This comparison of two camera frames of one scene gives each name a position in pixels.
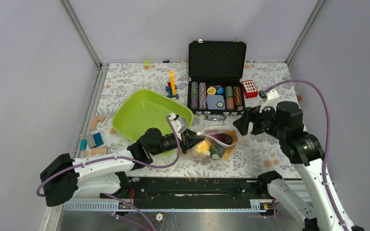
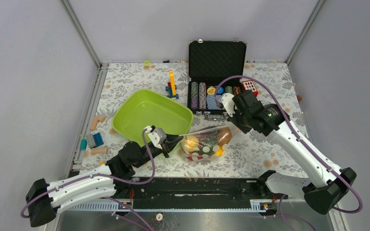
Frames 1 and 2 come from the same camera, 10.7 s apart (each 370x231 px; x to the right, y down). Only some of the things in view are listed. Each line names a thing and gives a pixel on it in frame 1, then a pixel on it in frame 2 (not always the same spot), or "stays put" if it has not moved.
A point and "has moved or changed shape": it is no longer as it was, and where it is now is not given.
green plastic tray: (136, 110) stays put
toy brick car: (171, 87) stays put
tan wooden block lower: (99, 150) stays put
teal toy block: (83, 144) stays put
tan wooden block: (96, 119) stays put
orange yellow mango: (227, 152) -> (219, 152)
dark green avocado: (215, 149) -> (209, 140)
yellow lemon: (203, 146) has moved or changed shape
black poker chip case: (216, 70) stays put
